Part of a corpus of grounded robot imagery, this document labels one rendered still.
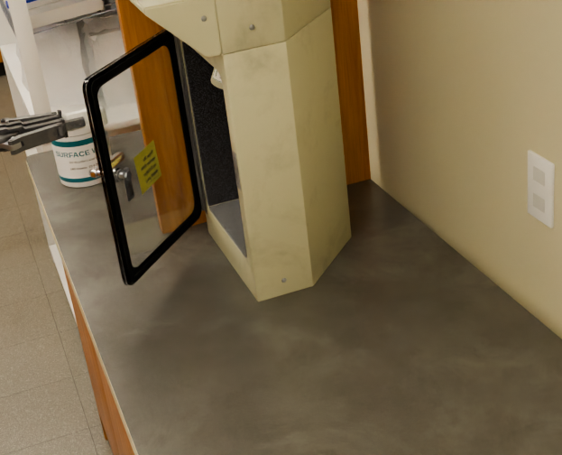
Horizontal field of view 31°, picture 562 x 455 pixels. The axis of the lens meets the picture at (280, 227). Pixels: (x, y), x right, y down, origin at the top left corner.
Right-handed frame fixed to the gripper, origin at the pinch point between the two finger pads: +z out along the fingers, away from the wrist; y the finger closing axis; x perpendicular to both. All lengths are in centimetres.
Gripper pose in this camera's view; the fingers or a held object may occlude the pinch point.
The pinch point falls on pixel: (83, 118)
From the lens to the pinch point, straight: 176.2
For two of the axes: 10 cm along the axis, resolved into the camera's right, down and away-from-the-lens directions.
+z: 9.3, -2.5, 2.6
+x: 1.1, 8.8, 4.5
